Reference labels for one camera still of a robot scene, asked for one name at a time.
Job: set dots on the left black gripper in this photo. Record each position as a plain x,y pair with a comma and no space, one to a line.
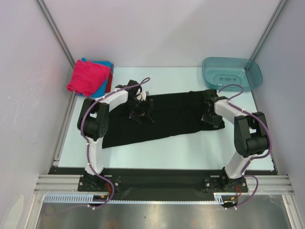
135,116

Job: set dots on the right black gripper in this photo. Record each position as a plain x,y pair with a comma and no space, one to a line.
216,122

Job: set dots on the black t shirt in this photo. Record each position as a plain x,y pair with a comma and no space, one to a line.
173,114

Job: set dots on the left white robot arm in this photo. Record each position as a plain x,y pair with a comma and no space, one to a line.
93,120

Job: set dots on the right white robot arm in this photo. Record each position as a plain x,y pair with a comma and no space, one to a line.
252,138

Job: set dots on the teal plastic bin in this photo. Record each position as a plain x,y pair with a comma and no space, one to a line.
218,72

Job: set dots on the red folded t shirt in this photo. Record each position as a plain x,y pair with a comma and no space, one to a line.
109,82

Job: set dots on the blue folded t shirt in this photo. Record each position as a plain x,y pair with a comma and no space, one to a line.
91,78

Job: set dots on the pink folded t shirt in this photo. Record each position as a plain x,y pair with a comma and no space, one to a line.
71,86

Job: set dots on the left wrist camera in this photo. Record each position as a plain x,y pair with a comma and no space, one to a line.
142,95

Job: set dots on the right white cable duct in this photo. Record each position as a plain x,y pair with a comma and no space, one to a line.
228,197

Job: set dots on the white cable duct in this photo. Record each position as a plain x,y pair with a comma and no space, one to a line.
76,198
228,197

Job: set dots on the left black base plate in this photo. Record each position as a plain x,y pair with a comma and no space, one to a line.
96,184

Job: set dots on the right aluminium corner post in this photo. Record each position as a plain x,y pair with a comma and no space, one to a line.
268,29

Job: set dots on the aluminium corner post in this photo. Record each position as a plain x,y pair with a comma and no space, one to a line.
55,30
268,29

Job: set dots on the left white cable duct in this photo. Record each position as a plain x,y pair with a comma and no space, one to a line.
76,198

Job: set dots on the left aluminium corner post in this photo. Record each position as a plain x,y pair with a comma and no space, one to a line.
55,30

